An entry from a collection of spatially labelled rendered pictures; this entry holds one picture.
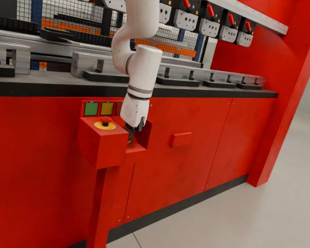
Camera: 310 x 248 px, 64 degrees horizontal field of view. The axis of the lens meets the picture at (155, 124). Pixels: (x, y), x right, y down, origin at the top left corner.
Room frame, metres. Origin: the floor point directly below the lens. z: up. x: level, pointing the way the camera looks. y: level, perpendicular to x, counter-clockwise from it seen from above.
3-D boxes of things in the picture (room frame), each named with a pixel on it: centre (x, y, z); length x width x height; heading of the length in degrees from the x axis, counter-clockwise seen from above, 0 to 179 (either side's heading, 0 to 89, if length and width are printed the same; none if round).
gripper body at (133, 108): (0.83, 0.08, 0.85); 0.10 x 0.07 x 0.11; 43
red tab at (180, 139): (1.32, -0.17, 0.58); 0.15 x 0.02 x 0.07; 135
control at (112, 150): (0.81, 0.13, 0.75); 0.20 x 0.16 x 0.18; 133
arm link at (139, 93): (0.83, 0.07, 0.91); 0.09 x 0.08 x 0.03; 43
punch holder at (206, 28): (1.54, -0.16, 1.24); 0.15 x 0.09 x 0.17; 135
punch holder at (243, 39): (1.82, -0.45, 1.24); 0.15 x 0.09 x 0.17; 135
